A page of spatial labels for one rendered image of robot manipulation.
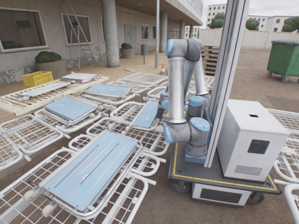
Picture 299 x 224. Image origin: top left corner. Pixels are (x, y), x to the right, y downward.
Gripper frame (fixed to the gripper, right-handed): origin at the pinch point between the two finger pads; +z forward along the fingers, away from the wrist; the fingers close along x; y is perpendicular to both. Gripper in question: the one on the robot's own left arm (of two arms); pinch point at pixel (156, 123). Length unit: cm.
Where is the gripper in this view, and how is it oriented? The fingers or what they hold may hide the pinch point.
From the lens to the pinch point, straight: 173.0
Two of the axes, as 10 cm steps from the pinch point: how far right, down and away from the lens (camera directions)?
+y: 2.8, -4.3, 8.6
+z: -1.9, 8.5, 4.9
